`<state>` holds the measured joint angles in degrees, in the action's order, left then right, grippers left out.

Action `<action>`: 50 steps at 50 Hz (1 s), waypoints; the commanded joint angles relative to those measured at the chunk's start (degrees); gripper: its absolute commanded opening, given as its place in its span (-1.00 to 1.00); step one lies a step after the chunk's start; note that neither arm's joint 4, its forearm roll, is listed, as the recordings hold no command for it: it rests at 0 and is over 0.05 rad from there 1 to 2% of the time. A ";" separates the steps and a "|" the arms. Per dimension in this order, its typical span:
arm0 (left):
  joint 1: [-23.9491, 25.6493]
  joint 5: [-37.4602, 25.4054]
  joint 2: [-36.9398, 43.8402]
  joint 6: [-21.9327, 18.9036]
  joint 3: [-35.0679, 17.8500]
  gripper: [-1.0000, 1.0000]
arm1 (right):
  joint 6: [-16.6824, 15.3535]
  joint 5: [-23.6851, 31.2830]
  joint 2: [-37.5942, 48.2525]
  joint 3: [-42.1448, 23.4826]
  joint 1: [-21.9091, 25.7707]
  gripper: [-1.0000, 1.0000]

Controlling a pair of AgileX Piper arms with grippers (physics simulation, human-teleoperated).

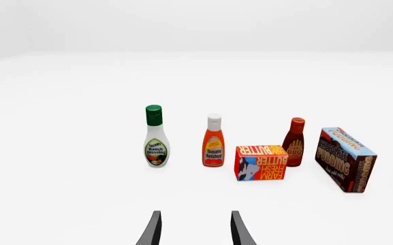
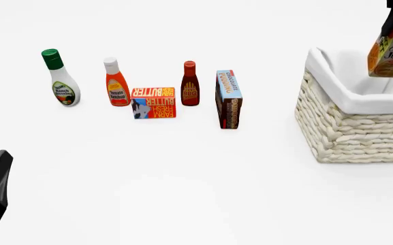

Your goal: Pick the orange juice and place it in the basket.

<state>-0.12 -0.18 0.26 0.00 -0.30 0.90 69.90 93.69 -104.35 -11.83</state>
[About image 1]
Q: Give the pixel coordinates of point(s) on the brown chocolate pudding box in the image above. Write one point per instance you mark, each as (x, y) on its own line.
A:
(344, 158)

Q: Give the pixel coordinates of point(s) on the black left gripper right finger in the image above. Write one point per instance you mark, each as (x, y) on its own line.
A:
(239, 231)

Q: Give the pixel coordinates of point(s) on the white ranch dressing bottle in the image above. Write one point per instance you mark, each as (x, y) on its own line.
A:
(156, 139)

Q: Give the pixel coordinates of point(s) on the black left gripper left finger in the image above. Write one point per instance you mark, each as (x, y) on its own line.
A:
(152, 231)

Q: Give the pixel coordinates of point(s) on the red butter box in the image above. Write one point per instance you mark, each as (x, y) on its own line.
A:
(261, 163)

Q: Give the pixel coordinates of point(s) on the red tomato ketchup bottle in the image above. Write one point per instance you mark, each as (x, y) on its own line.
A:
(213, 145)

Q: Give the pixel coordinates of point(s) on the brown BBQ sauce bottle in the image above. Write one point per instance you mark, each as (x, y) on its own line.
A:
(295, 145)

